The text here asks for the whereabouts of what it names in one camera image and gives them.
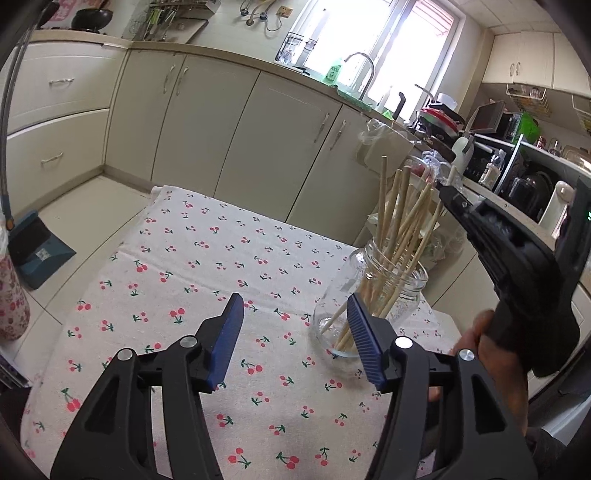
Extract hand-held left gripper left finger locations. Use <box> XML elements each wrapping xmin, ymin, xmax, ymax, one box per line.
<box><xmin>50</xmin><ymin>292</ymin><xmax>245</xmax><ymax>480</ymax></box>

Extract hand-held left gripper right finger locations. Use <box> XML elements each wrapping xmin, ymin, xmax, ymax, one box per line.
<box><xmin>346</xmin><ymin>292</ymin><xmax>539</xmax><ymax>480</ymax></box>

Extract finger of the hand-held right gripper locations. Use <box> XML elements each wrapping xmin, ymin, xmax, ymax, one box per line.
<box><xmin>438</xmin><ymin>184</ymin><xmax>483</xmax><ymax>232</ymax></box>

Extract slim wooden chopstick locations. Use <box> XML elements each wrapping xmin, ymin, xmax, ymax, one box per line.
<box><xmin>427</xmin><ymin>165</ymin><xmax>459</xmax><ymax>241</ymax></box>

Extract clear glass jar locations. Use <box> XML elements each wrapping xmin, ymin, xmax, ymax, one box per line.
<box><xmin>313</xmin><ymin>237</ymin><xmax>429</xmax><ymax>360</ymax></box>

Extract bundle of wooden chopsticks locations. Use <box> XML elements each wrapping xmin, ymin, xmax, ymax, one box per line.
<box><xmin>321</xmin><ymin>156</ymin><xmax>444</xmax><ymax>354</ymax></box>

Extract person's right hand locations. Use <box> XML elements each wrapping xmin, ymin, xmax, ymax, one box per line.
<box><xmin>455</xmin><ymin>308</ymin><xmax>529</xmax><ymax>432</ymax></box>

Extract white plastic bag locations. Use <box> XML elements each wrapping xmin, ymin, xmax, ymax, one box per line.
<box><xmin>425</xmin><ymin>217</ymin><xmax>465</xmax><ymax>266</ymax></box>

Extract bagged groceries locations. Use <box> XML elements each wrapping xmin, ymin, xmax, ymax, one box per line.
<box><xmin>406</xmin><ymin>154</ymin><xmax>451</xmax><ymax>185</ymax></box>

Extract plastic bottle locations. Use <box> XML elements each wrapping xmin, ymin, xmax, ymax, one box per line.
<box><xmin>480</xmin><ymin>159</ymin><xmax>502</xmax><ymax>188</ymax></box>

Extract white electric kettle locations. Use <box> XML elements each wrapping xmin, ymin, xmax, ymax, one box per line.
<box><xmin>450</xmin><ymin>134</ymin><xmax>474</xmax><ymax>176</ymax></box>

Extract black toaster oven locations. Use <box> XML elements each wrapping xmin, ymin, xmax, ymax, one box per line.
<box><xmin>462</xmin><ymin>138</ymin><xmax>520</xmax><ymax>185</ymax></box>

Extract white thermos pot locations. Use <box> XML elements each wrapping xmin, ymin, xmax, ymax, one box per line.
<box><xmin>540</xmin><ymin>181</ymin><xmax>575</xmax><ymax>232</ymax></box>

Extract black rice cooker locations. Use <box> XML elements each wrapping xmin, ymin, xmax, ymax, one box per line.
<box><xmin>503</xmin><ymin>173</ymin><xmax>555</xmax><ymax>220</ymax></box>

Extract stack of pots and pans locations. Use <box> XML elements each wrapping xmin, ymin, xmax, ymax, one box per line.
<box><xmin>413</xmin><ymin>95</ymin><xmax>465</xmax><ymax>148</ymax></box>

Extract black microwave oven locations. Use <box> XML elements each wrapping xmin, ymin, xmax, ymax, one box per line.
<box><xmin>466</xmin><ymin>100</ymin><xmax>515</xmax><ymax>139</ymax></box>

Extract clear plastic bag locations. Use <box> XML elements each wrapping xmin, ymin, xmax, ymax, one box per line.
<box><xmin>360</xmin><ymin>117</ymin><xmax>411</xmax><ymax>171</ymax></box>

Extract cherry print tablecloth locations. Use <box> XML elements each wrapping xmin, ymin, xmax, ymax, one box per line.
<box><xmin>21</xmin><ymin>185</ymin><xmax>462</xmax><ymax>480</ymax></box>

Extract green bag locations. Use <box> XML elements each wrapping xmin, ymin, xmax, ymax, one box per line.
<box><xmin>515</xmin><ymin>113</ymin><xmax>541</xmax><ymax>144</ymax></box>

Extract white counter shelf rack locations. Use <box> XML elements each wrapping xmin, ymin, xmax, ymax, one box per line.
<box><xmin>471</xmin><ymin>134</ymin><xmax>591</xmax><ymax>232</ymax></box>

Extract clear plastic food cover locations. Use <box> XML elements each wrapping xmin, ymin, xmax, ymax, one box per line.
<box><xmin>536</xmin><ymin>136</ymin><xmax>591</xmax><ymax>164</ymax></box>

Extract green sink mat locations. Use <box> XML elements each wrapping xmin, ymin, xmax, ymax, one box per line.
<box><xmin>337</xmin><ymin>85</ymin><xmax>375</xmax><ymax>109</ymax></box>

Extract metal sink faucet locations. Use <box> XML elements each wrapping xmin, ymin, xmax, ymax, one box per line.
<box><xmin>344</xmin><ymin>52</ymin><xmax>376</xmax><ymax>100</ymax></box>

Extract green dish soap bottle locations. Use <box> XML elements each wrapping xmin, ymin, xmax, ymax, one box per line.
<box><xmin>323</xmin><ymin>58</ymin><xmax>345</xmax><ymax>86</ymax></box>

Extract kitchen window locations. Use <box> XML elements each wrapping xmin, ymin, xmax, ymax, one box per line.
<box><xmin>288</xmin><ymin>0</ymin><xmax>462</xmax><ymax>121</ymax></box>

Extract teal dustpan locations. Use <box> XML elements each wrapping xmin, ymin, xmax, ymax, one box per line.
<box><xmin>7</xmin><ymin>210</ymin><xmax>77</xmax><ymax>291</ymax></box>

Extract pink floral cloth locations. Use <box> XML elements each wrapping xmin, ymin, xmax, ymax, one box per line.
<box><xmin>0</xmin><ymin>249</ymin><xmax>31</xmax><ymax>342</ymax></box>

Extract white drawer cabinet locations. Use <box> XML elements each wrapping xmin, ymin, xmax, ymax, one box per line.
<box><xmin>0</xmin><ymin>39</ymin><xmax>132</xmax><ymax>217</ymax></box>

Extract white cutting board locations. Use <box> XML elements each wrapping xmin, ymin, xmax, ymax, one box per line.
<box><xmin>178</xmin><ymin>18</ymin><xmax>208</xmax><ymax>44</ymax></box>

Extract black wok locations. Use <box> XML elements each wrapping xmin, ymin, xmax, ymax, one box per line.
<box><xmin>74</xmin><ymin>7</ymin><xmax>114</xmax><ymax>33</ymax></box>

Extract white wall cabinet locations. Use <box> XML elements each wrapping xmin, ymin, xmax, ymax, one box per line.
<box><xmin>480</xmin><ymin>32</ymin><xmax>591</xmax><ymax>93</ymax></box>

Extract black wire sill rack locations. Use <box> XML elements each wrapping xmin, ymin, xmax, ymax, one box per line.
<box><xmin>276</xmin><ymin>32</ymin><xmax>319</xmax><ymax>65</ymax></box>

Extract water heater hoses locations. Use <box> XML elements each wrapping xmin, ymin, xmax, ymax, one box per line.
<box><xmin>238</xmin><ymin>0</ymin><xmax>284</xmax><ymax>33</ymax></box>

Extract wall utensil rack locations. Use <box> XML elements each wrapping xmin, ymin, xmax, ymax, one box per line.
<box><xmin>131</xmin><ymin>0</ymin><xmax>218</xmax><ymax>44</ymax></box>

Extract pink wall stickers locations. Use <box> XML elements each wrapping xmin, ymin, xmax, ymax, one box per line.
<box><xmin>46</xmin><ymin>0</ymin><xmax>77</xmax><ymax>21</ymax></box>

